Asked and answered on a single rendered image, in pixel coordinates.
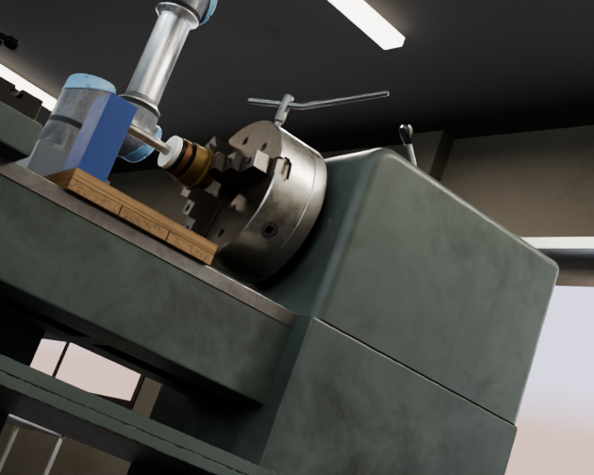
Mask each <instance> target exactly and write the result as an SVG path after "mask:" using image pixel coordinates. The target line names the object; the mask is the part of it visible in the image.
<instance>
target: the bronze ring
mask: <svg viewBox="0 0 594 475"><path fill-rule="evenodd" d="M181 139H182V140H183V147H182V150H181V153H180V155H179V157H178V158H177V160H176V161H175V162H174V164H173V165H172V166H171V167H169V168H167V169H163V168H162V169H163V171H165V172H166V173H168V174H169V175H171V176H172V177H173V179H174V180H176V181H177V182H179V183H181V184H182V185H183V187H184V188H185V189H193V188H196V187H199V188H201V189H205V188H208V187H209V186H210V185H211V184H212V183H213V181H214V180H215V177H213V176H212V175H210V174H208V171H209V168H210V166H211V163H212V159H213V153H212V151H211V150H210V149H209V148H204V147H202V146H200V145H199V144H197V143H195V142H190V141H188V140H186V139H183V138H181Z"/></svg>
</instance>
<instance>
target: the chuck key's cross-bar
mask: <svg viewBox="0 0 594 475"><path fill-rule="evenodd" d="M386 96H389V91H388V90H383V91H378V92H371V93H365V94H359V95H354V96H348V97H342V98H336V99H330V100H324V101H319V102H313V103H306V104H297V103H288V107H289V108H296V109H309V108H314V107H320V106H331V105H337V104H344V103H350V102H355V101H361V100H368V99H373V98H379V97H386ZM248 103H249V104H253V105H262V106H280V105H281V102H279V101H271V100H261V99H253V98H249V99H248Z"/></svg>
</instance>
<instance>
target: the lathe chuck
mask: <svg viewBox="0 0 594 475"><path fill-rule="evenodd" d="M229 145H230V150H231V154H233V153H235V152H238V153H239V154H241V155H242V156H247V155H248V154H250V153H252V152H253V151H255V150H259V151H260V152H262V153H264V154H265V155H267V156H269V157H271V158H272V159H276V158H278V157H280V158H281V159H284V158H285V159H287V160H288V164H289V171H288V175H287V179H285V180H284V181H283V180H282V179H280V174H278V173H273V174H271V175H269V176H267V177H265V178H263V179H261V180H259V181H257V182H255V183H253V184H252V185H250V186H248V187H246V188H243V189H241V190H240V191H239V190H233V189H232V190H231V191H229V190H228V189H226V185H222V184H220V183H219V182H217V181H215V180H214V181H213V183H212V184H211V185H210V186H209V187H208V188H205V189H204V190H205V191H207V192H208V193H210V194H212V195H214V196H215V197H217V198H219V199H220V200H222V201H224V202H226V205H227V207H225V208H224V209H223V211H222V212H221V214H220V216H219V218H218V219H217V220H216V222H215V224H214V226H213V228H212V229H211V231H210V233H209V235H208V236H207V238H206V239H207V240H209V241H211V242H212V243H214V244H216V245H218V247H217V250H216V252H215V254H214V256H213V259H212V261H211V264H210V266H212V267H214V268H216V269H218V270H220V271H222V272H224V273H226V274H228V275H230V276H242V275H245V274H248V273H250V272H252V271H254V270H257V269H258V268H260V267H261V266H262V265H264V264H265V263H266V262H267V261H269V260H270V259H271V258H272V257H273V256H274V255H275V254H276V253H277V252H278V250H279V249H280V248H281V247H282V246H283V245H284V243H285V242H286V241H287V239H288V238H289V236H290V235H291V233H292V232H293V230H294V228H295V227H296V225H297V223H298V221H299V220H300V219H301V217H302V215H303V213H304V210H305V207H306V204H307V202H308V199H309V196H310V193H311V190H312V186H313V181H314V173H315V164H314V157H313V155H312V152H311V150H310V149H309V147H308V146H307V145H306V144H304V143H303V142H301V141H300V140H298V139H296V138H295V137H293V136H292V135H291V134H290V133H288V132H286V131H285V130H283V129H282V128H280V127H279V126H277V125H276V124H274V123H272V122H269V121H260V122H256V123H252V124H249V125H247V126H246V127H244V128H242V129H241V130H240V131H239V132H238V133H237V134H235V135H234V136H233V137H232V138H231V139H230V140H229ZM269 221H272V222H274V223H275V224H276V226H277V231H276V233H275V235H273V236H272V237H264V236H262V234H261V228H262V226H263V225H264V224H265V223H266V222H269Z"/></svg>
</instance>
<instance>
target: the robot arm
mask: <svg viewBox="0 0 594 475"><path fill-rule="evenodd" d="M217 1H218V0H159V1H158V3H157V8H156V11H157V14H158V18H157V22H156V24H155V26H154V29H153V31H152V33H151V36H150V38H149V40H148V42H147V44H146V46H145V48H144V51H143V53H142V55H141V57H140V61H139V63H138V66H137V68H136V70H135V72H134V74H133V76H132V78H131V81H130V83H129V85H128V88H127V90H126V92H125V93H124V94H121V95H118V96H120V97H122V98H123V99H125V100H126V101H127V102H129V103H131V104H132V105H134V106H136V107H137V108H138V109H137V112H136V114H135V116H134V119H133V121H132V123H133V124H134V125H136V126H137V127H139V128H140V129H142V130H144V131H145V132H147V133H149V134H150V135H152V136H154V137H155V138H157V139H159V140H160V139H161V136H162V133H161V132H162V131H161V129H160V127H159V126H158V125H157V121H158V119H159V116H160V114H159V112H158V109H157V105H158V103H159V101H160V98H161V96H162V94H163V91H164V90H165V87H166V85H167V83H168V80H169V78H170V76H171V73H172V71H173V67H174V65H175V62H176V61H177V59H178V56H179V54H180V52H181V49H182V47H183V45H184V42H185V40H186V37H187V36H188V34H189V31H190V30H192V29H195V28H196V27H197V26H198V25H202V24H204V23H205V22H206V21H207V20H208V19H209V16H210V15H212V13H213V12H214V10H215V7H216V5H217ZM115 91H116V89H115V88H114V86H113V85H112V84H111V83H109V82H107V81H106V80H105V79H102V78H100V77H97V76H94V75H90V74H72V75H71V76H70V77H69V78H68V79H67V81H66V83H65V85H64V87H63V88H62V89H61V93H60V95H59V97H58V100H57V102H56V104H55V106H54V108H53V110H52V113H51V115H50V117H49V119H48V121H47V123H46V125H45V127H44V128H43V129H42V131H41V134H40V136H39V138H38V140H40V139H41V140H42V141H44V142H46V143H47V144H49V145H51V146H52V147H54V148H56V149H57V150H59V151H61V152H62V153H63V154H65V155H66V156H69V154H70V152H71V151H72V149H73V146H74V143H75V141H76V139H77V136H78V134H79V132H80V130H81V128H82V125H83V123H84V121H85V120H86V118H87V115H88V113H89V111H90V109H91V105H92V103H93V101H94V99H96V98H98V97H101V96H103V95H106V94H108V93H111V92H113V93H115V94H116V92H115ZM154 150H155V149H154V148H153V147H151V146H149V145H148V144H146V143H144V142H142V141H141V140H139V139H137V138H135V137H133V136H132V135H130V134H128V133H127V134H126V136H125V138H124V142H123V144H122V146H121V149H120V151H119V153H118V154H117V156H118V157H121V158H123V159H125V160H126V161H128V162H139V161H141V160H143V159H145V158H146V157H147V156H149V155H150V154H151V153H152V152H153V151H154Z"/></svg>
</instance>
